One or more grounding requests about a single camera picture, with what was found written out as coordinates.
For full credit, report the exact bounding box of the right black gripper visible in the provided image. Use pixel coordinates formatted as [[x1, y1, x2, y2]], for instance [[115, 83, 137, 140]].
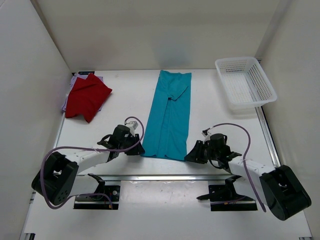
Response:
[[184, 141, 220, 165]]

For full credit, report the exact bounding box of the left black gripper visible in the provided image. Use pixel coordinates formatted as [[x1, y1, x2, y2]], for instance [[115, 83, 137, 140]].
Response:
[[118, 133, 145, 155]]

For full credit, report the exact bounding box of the teal t-shirt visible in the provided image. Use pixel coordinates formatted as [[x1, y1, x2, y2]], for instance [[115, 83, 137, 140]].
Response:
[[142, 70, 192, 161]]

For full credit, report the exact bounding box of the red t-shirt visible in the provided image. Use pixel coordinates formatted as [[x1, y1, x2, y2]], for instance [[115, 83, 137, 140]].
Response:
[[65, 73, 113, 123]]

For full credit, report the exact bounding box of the purple t-shirt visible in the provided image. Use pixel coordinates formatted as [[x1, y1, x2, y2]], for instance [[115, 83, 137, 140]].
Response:
[[61, 73, 88, 113]]

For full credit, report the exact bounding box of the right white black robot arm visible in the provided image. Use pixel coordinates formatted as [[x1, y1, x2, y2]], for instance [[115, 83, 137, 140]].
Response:
[[184, 133, 312, 221]]

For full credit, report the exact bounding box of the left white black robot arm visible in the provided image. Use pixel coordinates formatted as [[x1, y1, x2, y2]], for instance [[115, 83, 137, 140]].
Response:
[[31, 120, 145, 209]]

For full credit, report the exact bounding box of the white plastic basket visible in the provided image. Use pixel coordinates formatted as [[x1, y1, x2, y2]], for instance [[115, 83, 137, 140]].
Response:
[[214, 56, 277, 111]]

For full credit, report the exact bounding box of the dark label sticker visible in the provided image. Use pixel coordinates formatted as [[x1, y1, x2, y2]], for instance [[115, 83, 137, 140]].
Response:
[[78, 71, 95, 76]]

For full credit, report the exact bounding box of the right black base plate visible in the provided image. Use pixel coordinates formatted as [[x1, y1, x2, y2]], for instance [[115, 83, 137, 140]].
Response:
[[208, 185, 258, 212]]

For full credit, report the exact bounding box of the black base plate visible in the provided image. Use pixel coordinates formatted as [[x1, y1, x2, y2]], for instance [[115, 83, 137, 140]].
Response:
[[208, 185, 258, 212], [73, 181, 121, 210]]

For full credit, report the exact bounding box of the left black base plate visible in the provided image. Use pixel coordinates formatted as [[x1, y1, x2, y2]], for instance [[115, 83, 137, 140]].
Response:
[[73, 181, 121, 210]]

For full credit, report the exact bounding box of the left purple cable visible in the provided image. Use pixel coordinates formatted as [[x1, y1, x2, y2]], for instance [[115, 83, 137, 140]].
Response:
[[39, 116, 145, 210]]

